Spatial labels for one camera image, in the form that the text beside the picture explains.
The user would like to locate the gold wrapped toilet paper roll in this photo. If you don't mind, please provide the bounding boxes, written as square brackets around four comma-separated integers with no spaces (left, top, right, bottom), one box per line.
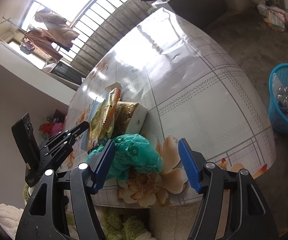
[113,101,148,137]

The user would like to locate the red plastic bag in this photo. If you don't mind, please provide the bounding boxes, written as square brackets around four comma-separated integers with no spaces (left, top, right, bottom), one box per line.
[39,122,64,137]

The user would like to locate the white fluffy blanket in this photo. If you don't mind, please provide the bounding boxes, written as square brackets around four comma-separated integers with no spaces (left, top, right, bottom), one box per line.
[0,197,26,240]

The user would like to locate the red-edged printed packet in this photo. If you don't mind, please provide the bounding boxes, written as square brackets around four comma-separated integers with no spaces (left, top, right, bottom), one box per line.
[264,6,287,32]

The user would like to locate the grey cabinet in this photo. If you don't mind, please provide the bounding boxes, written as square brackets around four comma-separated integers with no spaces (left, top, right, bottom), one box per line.
[151,0,232,28]

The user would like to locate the floral tablecloth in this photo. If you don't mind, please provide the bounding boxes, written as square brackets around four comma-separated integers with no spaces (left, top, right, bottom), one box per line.
[65,7,275,208]

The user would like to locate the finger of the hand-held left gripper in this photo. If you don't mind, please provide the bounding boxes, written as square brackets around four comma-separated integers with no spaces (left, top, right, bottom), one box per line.
[38,135,78,173]
[48,121,89,145]

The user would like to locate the yellow snack packet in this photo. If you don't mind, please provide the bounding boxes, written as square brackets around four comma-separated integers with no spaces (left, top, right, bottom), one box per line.
[88,96,117,148]

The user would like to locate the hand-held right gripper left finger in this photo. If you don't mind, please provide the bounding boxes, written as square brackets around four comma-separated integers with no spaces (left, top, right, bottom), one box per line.
[15,140,117,240]

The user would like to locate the black plastic crate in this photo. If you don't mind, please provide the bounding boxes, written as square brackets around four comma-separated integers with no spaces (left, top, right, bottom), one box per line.
[50,61,83,84]

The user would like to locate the green plastic bag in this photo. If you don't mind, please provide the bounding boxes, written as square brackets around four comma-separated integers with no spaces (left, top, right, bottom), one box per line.
[86,134,163,182]

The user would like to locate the clear plastic bottle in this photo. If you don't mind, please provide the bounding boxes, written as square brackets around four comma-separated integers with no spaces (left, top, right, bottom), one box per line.
[275,85,288,110]

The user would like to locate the blue plastic wastebasket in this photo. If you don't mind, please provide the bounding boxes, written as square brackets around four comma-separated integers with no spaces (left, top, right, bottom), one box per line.
[269,63,288,133]

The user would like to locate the barred window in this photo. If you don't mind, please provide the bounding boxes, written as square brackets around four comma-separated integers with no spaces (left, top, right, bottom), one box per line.
[21,0,164,78]

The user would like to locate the dark cardboard box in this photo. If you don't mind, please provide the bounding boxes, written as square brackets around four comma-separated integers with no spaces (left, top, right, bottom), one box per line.
[46,109,67,124]

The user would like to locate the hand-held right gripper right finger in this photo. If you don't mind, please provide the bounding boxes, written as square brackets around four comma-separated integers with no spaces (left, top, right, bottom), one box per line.
[177,138,279,240]

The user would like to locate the wall coat hook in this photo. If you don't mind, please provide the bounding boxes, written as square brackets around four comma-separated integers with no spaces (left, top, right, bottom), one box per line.
[0,16,12,28]

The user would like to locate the hanging pink clothes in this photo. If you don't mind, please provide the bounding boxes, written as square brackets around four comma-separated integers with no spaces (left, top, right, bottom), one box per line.
[21,7,81,62]

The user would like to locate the orange striped snack packet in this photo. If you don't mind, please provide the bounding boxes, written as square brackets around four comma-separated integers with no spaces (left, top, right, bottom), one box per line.
[105,82,123,110]

